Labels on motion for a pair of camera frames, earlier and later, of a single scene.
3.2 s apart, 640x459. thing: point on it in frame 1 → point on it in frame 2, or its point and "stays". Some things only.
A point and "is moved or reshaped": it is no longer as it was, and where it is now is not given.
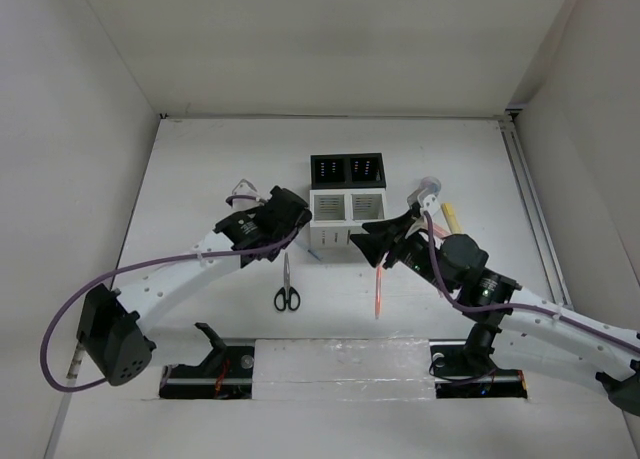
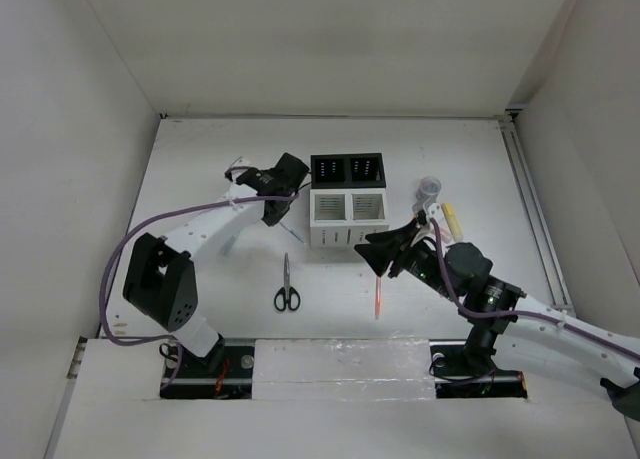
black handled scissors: [287, 295] stays
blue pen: [311, 252] is moved or reshaped
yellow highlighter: [451, 218] stays
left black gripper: [300, 223] → [273, 220]
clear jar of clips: [431, 185] stays
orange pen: [378, 290] stays
